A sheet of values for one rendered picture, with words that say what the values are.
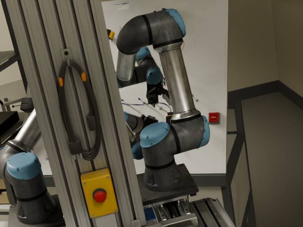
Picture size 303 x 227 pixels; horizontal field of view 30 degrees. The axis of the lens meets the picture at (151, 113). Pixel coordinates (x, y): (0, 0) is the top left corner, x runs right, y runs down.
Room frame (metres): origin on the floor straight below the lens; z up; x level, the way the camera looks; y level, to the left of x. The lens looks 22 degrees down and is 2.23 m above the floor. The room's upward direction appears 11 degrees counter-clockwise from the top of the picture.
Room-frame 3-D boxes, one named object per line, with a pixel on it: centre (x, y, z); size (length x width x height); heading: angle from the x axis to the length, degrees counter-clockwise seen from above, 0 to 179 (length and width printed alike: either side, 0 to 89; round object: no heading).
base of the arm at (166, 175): (1.94, 0.00, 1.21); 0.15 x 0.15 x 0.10
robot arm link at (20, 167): (1.89, 0.50, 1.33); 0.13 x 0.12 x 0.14; 35
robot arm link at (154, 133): (1.94, 0.00, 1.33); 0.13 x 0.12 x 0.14; 103
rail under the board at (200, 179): (2.66, 0.24, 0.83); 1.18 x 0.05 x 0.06; 70
